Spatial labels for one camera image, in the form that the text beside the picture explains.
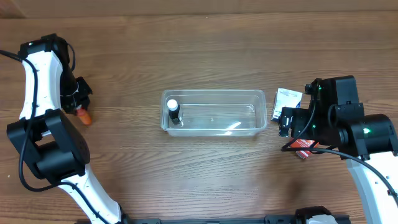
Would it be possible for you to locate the white blue medicine box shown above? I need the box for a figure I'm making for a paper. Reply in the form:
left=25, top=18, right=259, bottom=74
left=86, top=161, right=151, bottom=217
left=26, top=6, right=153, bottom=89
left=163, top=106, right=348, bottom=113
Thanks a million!
left=271, top=88, right=303, bottom=121

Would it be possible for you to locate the red Panadol box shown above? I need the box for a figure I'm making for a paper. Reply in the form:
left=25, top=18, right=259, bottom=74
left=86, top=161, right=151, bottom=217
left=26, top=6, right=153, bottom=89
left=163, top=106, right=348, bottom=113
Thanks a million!
left=289, top=139, right=319, bottom=159

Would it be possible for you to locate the clear plastic container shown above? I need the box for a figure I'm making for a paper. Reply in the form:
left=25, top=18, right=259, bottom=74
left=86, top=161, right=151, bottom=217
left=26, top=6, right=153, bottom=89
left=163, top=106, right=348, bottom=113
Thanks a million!
left=160, top=90, right=268, bottom=137

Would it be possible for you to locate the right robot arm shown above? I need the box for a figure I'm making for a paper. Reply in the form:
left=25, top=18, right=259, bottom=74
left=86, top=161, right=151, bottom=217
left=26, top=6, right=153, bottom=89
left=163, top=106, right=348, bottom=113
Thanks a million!
left=279, top=101, right=397, bottom=223

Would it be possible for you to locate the black bottle white cap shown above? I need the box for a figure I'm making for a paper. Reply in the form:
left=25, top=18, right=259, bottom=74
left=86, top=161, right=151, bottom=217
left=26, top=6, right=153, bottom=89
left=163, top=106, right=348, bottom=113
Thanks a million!
left=167, top=99, right=182, bottom=125

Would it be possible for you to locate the orange tube white cap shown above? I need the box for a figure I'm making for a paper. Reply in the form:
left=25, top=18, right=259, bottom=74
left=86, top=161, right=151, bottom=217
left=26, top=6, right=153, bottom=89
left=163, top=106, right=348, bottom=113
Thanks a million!
left=75, top=105, right=92, bottom=126

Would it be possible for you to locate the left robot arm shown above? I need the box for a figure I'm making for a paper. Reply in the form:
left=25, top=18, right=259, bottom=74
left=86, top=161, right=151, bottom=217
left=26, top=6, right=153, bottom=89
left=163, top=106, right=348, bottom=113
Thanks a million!
left=1, top=34, right=126, bottom=223

